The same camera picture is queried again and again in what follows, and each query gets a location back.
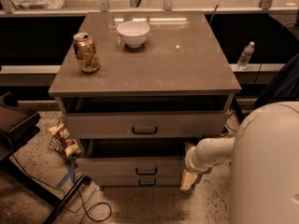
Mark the wire basket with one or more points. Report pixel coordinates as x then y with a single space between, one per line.
55 144

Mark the gold soda can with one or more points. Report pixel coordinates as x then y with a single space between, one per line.
85 52

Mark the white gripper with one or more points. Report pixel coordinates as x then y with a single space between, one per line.
191 160

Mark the grey drawer cabinet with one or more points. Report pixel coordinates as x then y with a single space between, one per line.
180 68

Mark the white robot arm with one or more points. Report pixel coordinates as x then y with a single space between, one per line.
265 165

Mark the chip bag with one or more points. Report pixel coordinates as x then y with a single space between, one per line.
69 145

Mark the grey drawer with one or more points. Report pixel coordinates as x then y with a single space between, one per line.
137 182
114 158
144 124

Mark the dark blue cloth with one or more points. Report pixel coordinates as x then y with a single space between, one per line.
284 86

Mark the clear plastic water bottle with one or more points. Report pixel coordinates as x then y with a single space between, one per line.
245 56

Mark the white bowl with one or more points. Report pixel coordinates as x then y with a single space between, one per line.
133 33

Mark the black stand left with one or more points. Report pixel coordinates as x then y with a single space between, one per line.
17 127

